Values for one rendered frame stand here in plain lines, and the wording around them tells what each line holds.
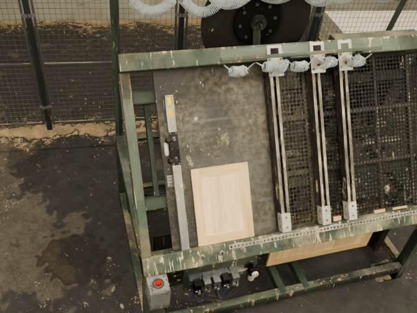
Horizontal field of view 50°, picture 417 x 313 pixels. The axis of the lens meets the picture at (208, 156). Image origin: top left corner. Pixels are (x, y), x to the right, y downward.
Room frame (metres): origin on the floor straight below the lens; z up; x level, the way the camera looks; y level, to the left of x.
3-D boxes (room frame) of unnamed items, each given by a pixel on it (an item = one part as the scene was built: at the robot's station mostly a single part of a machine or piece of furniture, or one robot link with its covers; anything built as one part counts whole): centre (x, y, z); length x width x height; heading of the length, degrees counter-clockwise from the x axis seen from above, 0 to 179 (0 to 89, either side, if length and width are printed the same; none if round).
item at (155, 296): (1.40, 0.20, 0.84); 0.12 x 0.12 x 0.18; 20
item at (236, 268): (1.62, -0.18, 0.69); 0.50 x 0.14 x 0.24; 110
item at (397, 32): (3.03, -1.10, 1.38); 0.70 x 0.15 x 0.85; 110
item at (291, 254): (2.25, -0.96, 0.53); 0.90 x 0.02 x 0.55; 110
